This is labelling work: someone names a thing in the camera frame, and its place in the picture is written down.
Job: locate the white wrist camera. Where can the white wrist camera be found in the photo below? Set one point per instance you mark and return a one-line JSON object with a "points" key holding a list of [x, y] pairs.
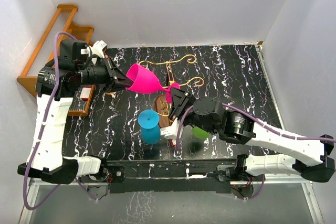
{"points": [[98, 48], [170, 132]]}

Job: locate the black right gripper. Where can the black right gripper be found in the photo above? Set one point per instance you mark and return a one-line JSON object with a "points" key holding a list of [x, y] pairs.
{"points": [[186, 100]]}

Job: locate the blue wine glass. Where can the blue wine glass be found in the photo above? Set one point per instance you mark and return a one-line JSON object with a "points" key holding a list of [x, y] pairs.
{"points": [[149, 124]]}

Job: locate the wooden slatted shelf rack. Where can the wooden slatted shelf rack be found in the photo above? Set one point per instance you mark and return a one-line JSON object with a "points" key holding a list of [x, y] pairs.
{"points": [[62, 20]]}

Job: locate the aluminium frame rail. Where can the aluminium frame rail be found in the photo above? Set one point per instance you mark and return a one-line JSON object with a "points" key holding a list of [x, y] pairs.
{"points": [[280, 199]]}

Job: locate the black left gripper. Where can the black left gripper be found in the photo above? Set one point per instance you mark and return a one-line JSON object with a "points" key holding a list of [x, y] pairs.
{"points": [[113, 78]]}

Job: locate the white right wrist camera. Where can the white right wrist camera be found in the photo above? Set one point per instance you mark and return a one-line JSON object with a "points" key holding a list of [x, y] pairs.
{"points": [[170, 132]]}

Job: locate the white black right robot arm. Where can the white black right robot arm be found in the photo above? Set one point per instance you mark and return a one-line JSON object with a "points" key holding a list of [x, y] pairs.
{"points": [[308, 157]]}

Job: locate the green wine glass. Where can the green wine glass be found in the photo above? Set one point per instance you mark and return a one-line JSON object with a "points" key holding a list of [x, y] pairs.
{"points": [[199, 133]]}

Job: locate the magenta wine glass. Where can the magenta wine glass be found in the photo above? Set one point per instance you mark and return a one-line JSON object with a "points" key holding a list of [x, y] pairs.
{"points": [[146, 82]]}

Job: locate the small white red box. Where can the small white red box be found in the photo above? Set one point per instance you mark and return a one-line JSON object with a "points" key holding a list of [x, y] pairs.
{"points": [[85, 93]]}

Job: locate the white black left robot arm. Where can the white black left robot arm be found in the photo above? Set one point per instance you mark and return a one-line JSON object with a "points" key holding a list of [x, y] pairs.
{"points": [[77, 65]]}

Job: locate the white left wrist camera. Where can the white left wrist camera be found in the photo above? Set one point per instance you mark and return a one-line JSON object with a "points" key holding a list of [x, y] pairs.
{"points": [[98, 48]]}

